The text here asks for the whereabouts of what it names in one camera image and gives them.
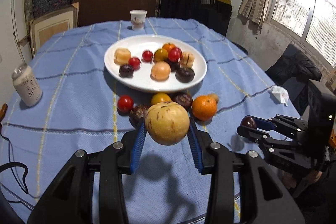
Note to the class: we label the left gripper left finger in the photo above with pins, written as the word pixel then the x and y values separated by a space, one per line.
pixel 121 157

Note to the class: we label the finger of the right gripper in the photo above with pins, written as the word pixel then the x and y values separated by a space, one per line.
pixel 278 122
pixel 275 147

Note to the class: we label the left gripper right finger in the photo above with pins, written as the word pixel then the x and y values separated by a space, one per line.
pixel 211 157

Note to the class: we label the dark purple mangosteen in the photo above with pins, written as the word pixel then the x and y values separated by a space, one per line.
pixel 185 75
pixel 183 99
pixel 137 113

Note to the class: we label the large orange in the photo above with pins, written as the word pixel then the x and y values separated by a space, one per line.
pixel 204 108

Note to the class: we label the pale yellow pear fruit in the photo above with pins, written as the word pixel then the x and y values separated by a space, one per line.
pixel 167 123

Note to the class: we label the crumpled white tissue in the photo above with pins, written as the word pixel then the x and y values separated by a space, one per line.
pixel 281 94

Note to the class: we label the red cherry tomato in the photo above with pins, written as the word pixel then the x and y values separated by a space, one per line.
pixel 178 50
pixel 147 56
pixel 174 56
pixel 125 104
pixel 135 63

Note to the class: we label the small brown kiwi fruit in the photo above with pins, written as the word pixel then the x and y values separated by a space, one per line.
pixel 215 97

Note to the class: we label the blue checked tablecloth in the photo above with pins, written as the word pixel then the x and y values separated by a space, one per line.
pixel 84 107

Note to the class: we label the dark purple plum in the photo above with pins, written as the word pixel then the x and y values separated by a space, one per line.
pixel 126 71
pixel 173 65

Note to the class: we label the pale peach round fruit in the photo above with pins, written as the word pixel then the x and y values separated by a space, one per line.
pixel 160 71

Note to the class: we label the white oval plate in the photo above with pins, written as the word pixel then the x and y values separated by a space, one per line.
pixel 142 78

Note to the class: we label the pale peach fruit on plate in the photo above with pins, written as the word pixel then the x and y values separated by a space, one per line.
pixel 122 56

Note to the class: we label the small yellow tomato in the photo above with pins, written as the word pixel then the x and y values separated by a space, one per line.
pixel 160 55

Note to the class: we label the white drink can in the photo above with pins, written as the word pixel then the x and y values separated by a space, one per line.
pixel 26 85

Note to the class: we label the window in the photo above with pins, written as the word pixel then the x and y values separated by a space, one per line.
pixel 310 22

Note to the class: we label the small orange on plate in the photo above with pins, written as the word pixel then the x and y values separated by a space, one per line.
pixel 168 46

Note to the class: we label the white paper cup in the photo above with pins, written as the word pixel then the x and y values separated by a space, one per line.
pixel 138 19

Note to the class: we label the brown board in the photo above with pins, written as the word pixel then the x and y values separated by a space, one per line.
pixel 97 11

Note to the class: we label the cardboard framed box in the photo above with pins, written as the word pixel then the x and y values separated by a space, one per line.
pixel 46 26

